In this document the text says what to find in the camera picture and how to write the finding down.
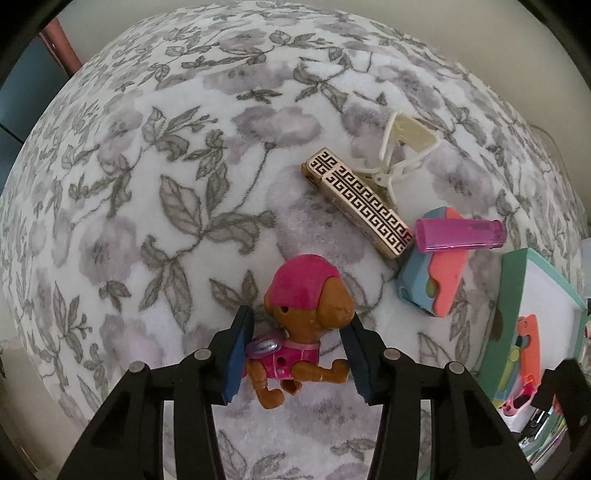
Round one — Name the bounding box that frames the dark blue cabinet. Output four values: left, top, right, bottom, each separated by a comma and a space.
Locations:
0, 41, 71, 145

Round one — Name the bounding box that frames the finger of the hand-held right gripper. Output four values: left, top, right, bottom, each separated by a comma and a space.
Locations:
530, 359, 588, 416

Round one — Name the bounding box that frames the brown toy dog pink hat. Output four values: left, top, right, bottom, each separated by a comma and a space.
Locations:
245, 254, 356, 411

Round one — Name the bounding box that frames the brown wooden post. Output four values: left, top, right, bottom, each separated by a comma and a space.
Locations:
43, 22, 83, 75

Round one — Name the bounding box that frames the gold patterned lighter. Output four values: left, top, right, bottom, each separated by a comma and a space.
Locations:
301, 147, 414, 260

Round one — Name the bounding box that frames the white plastic clip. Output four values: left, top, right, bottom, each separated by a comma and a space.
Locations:
355, 112, 439, 204

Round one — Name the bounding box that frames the floral grey and white blanket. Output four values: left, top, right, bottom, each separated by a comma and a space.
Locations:
0, 0, 587, 480

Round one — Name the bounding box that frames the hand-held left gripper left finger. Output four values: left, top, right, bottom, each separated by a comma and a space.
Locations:
55, 305, 256, 480

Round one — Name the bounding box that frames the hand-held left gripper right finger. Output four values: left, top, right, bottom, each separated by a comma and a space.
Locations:
342, 318, 539, 480

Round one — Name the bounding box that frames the teal and white cardboard box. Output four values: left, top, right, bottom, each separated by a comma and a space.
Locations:
475, 248, 590, 416

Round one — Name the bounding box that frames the purple lighter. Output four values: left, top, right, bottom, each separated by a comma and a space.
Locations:
414, 217, 508, 254

